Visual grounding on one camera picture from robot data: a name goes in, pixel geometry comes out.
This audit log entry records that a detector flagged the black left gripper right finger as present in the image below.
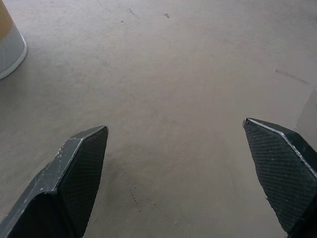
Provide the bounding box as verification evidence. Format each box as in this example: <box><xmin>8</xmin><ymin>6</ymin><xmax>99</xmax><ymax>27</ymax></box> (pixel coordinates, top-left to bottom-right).
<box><xmin>243</xmin><ymin>118</ymin><xmax>317</xmax><ymax>238</ymax></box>

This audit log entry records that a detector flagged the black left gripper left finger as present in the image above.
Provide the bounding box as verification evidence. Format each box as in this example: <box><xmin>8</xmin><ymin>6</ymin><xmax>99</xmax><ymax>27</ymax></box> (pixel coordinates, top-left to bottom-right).
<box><xmin>0</xmin><ymin>125</ymin><xmax>109</xmax><ymax>238</ymax></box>

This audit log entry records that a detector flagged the brown and white paper cup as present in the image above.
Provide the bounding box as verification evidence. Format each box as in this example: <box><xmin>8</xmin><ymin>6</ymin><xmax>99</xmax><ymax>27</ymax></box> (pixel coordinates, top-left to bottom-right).
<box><xmin>0</xmin><ymin>0</ymin><xmax>28</xmax><ymax>80</ymax></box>

